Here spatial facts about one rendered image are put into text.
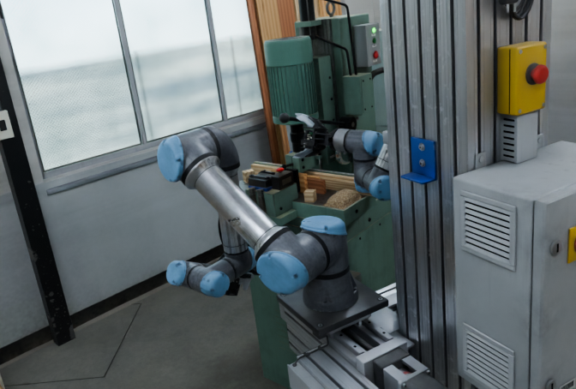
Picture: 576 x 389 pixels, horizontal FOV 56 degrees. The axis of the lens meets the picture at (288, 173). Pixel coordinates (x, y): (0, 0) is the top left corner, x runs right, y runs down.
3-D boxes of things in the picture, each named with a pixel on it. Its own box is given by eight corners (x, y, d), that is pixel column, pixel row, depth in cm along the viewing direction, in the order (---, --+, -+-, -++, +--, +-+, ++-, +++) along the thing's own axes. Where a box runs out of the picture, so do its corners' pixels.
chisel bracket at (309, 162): (286, 175, 213) (285, 154, 210) (309, 164, 223) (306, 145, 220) (301, 177, 208) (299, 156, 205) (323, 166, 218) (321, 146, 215)
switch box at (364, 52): (355, 67, 215) (352, 26, 210) (369, 63, 222) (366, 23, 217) (369, 67, 211) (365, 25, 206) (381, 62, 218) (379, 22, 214)
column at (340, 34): (310, 189, 238) (292, 21, 217) (339, 174, 254) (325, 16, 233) (352, 196, 224) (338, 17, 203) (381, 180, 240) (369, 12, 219)
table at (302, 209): (207, 209, 218) (205, 195, 216) (258, 185, 239) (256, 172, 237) (329, 237, 179) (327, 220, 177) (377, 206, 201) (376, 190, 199)
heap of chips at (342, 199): (321, 206, 191) (321, 195, 190) (344, 193, 201) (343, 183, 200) (343, 209, 185) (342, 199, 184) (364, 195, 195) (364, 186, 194)
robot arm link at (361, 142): (374, 162, 163) (372, 134, 161) (344, 158, 170) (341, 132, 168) (387, 155, 169) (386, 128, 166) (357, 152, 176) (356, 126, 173)
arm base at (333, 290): (369, 298, 144) (367, 265, 141) (322, 319, 138) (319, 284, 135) (338, 278, 157) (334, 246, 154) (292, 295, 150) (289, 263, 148)
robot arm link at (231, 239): (218, 116, 162) (239, 263, 177) (189, 125, 154) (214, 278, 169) (245, 119, 155) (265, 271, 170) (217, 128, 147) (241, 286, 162)
